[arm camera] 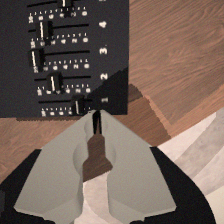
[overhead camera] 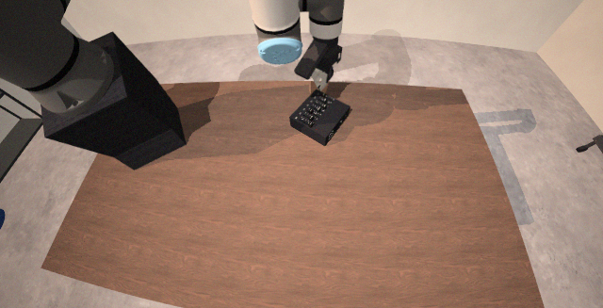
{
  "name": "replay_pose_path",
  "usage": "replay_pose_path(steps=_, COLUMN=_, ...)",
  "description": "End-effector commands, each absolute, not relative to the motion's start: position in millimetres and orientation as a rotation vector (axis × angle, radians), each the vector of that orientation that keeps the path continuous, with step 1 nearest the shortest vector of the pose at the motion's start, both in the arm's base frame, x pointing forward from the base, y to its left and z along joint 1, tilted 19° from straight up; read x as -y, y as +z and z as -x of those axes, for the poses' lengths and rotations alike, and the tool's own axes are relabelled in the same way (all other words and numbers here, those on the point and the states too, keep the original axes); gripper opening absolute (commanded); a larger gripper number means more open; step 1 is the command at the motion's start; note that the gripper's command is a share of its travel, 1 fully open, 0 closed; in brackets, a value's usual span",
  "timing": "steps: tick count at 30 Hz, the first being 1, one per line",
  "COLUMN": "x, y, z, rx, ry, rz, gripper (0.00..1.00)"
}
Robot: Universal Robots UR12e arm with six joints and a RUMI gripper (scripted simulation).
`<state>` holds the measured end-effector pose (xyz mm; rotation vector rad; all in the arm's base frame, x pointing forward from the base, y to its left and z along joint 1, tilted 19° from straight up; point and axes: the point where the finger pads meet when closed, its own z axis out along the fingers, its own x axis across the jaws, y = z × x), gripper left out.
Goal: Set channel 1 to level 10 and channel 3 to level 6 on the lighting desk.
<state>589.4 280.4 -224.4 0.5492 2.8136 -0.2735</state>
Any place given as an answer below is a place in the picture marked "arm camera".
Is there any black lighting desk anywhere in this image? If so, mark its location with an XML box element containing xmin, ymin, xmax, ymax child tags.
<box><xmin>0</xmin><ymin>0</ymin><xmax>129</xmax><ymax>118</ymax></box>

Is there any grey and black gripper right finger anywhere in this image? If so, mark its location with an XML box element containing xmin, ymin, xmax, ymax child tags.
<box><xmin>98</xmin><ymin>110</ymin><xmax>216</xmax><ymax>224</ymax></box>

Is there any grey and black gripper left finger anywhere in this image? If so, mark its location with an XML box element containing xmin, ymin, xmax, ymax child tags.
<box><xmin>0</xmin><ymin>110</ymin><xmax>98</xmax><ymax>224</ymax></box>

